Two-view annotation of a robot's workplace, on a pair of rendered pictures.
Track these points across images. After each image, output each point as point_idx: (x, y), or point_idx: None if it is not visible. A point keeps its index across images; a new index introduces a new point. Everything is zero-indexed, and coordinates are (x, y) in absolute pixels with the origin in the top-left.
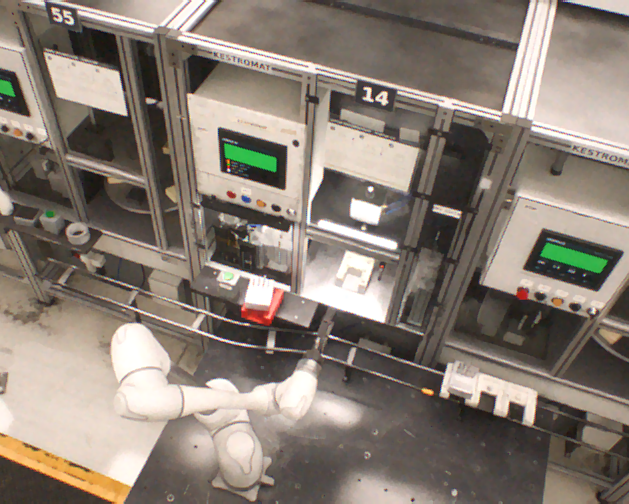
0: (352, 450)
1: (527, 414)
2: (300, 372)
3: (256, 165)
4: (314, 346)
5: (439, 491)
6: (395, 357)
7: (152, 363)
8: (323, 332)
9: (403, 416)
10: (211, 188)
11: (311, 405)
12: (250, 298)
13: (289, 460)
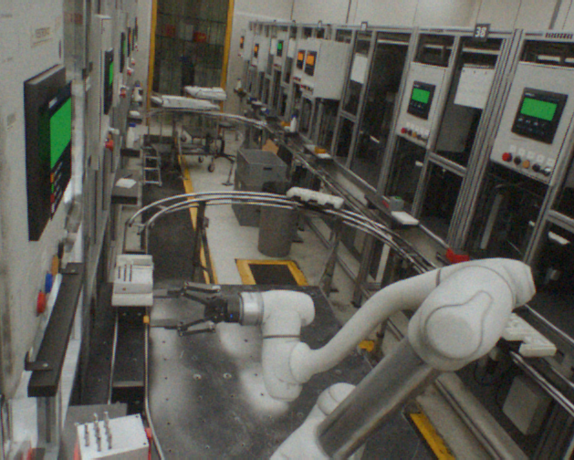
0: (230, 386)
1: (145, 257)
2: (265, 298)
3: (64, 144)
4: (221, 297)
5: (225, 328)
6: (113, 346)
7: (462, 269)
8: (203, 285)
9: (164, 360)
10: (23, 338)
11: (200, 436)
12: (137, 442)
13: (281, 431)
